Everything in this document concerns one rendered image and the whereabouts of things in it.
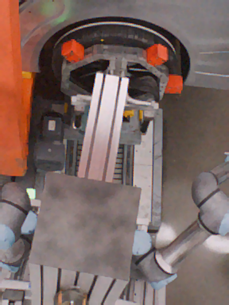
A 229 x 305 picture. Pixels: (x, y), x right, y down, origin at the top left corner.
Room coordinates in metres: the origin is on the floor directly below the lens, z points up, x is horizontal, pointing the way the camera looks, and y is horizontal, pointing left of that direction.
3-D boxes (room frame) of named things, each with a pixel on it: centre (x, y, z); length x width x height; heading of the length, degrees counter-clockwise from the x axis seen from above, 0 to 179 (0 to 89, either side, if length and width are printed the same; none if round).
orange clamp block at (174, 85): (1.58, -0.37, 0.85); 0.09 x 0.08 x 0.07; 96
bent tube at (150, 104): (1.43, -0.17, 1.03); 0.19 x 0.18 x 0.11; 6
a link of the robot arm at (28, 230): (0.65, 0.23, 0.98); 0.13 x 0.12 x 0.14; 165
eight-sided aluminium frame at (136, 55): (1.55, -0.06, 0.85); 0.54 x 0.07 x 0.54; 96
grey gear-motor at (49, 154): (1.42, 0.24, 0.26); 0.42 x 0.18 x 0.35; 6
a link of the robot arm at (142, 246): (0.65, -0.28, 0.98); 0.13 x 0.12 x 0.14; 46
